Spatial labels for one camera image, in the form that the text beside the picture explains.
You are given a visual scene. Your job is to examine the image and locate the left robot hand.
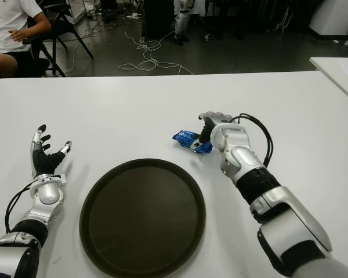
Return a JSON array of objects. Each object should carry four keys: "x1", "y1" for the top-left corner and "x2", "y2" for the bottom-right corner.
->
[{"x1": 30, "y1": 124, "x2": 73, "y2": 178}]

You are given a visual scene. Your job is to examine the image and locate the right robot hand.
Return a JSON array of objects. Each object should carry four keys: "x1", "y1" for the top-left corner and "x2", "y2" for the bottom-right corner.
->
[{"x1": 191, "y1": 111, "x2": 234, "y2": 149}]

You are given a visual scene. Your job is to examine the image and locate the blue Oreo packet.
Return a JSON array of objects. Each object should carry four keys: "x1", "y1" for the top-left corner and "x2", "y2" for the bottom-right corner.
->
[{"x1": 172, "y1": 130, "x2": 214, "y2": 155}]

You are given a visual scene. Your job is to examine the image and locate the silver humanoid robot legs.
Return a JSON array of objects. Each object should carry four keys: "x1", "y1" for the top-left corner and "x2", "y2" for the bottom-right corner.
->
[{"x1": 172, "y1": 0, "x2": 195, "y2": 46}]

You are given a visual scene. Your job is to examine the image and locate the round dark brown tray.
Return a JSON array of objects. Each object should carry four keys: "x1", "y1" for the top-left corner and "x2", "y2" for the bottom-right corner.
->
[{"x1": 79, "y1": 158, "x2": 206, "y2": 278}]

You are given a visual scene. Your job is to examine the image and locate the folded metal stand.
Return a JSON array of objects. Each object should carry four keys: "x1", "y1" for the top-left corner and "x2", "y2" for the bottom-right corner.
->
[{"x1": 274, "y1": 5, "x2": 292, "y2": 35}]

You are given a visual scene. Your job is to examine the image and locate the white side table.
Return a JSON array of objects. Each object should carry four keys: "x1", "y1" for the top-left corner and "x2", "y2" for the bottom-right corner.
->
[{"x1": 309, "y1": 57, "x2": 348, "y2": 107}]

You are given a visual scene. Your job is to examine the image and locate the black folding chair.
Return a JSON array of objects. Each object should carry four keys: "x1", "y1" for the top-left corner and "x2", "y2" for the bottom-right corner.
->
[{"x1": 23, "y1": 0, "x2": 94, "y2": 78}]

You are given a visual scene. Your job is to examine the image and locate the seated person in white shirt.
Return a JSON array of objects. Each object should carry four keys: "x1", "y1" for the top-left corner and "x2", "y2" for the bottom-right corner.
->
[{"x1": 0, "y1": 0, "x2": 53, "y2": 87}]

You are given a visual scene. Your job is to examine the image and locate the white low shelf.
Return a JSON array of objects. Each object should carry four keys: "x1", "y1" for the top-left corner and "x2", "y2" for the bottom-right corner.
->
[{"x1": 66, "y1": 0, "x2": 89, "y2": 24}]

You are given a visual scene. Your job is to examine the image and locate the white cabinet with black base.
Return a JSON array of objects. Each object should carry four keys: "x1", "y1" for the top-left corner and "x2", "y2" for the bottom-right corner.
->
[{"x1": 308, "y1": 0, "x2": 348, "y2": 41}]

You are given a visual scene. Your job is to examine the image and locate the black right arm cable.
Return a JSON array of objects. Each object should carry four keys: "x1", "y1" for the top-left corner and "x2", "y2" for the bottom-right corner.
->
[{"x1": 230, "y1": 113, "x2": 275, "y2": 168}]

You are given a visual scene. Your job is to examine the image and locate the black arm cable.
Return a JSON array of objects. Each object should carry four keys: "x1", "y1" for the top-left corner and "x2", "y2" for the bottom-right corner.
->
[
  {"x1": 5, "y1": 181, "x2": 37, "y2": 234},
  {"x1": 230, "y1": 113, "x2": 275, "y2": 168}
]

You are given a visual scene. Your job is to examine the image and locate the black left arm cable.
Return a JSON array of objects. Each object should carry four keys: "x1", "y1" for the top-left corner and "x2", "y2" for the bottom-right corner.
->
[{"x1": 5, "y1": 181, "x2": 37, "y2": 234}]

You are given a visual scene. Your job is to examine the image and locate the white floor cable tangle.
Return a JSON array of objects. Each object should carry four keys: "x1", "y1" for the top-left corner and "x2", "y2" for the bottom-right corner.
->
[{"x1": 65, "y1": 11, "x2": 194, "y2": 75}]

